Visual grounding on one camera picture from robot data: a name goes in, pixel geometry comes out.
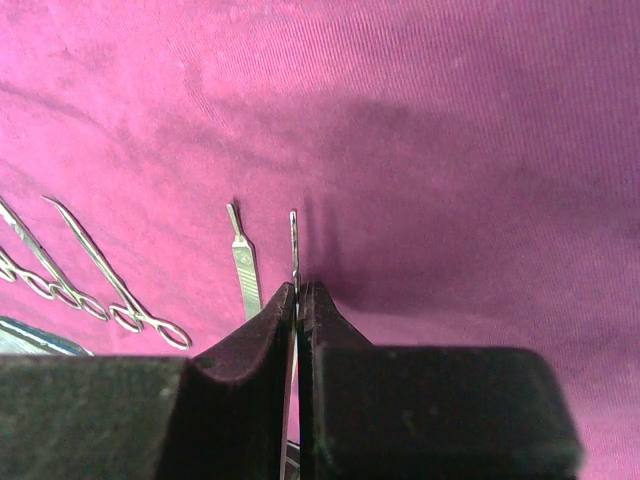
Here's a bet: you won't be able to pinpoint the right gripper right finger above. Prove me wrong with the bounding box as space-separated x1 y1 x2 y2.
298 282 585 479

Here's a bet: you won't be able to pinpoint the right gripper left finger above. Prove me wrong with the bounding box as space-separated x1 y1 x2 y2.
1 283 294 479

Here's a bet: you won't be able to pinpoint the metal forceps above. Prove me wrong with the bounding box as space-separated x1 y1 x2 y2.
0 249 55 300
43 196 193 351

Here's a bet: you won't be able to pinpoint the metal scalpel handle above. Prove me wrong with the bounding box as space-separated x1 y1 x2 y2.
280 209 301 479
226 202 262 320

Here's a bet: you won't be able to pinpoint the metal surgical scissors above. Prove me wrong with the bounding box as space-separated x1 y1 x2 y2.
1 199 110 322

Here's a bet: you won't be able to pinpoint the purple cloth wrap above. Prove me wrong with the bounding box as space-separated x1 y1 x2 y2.
1 1 639 479

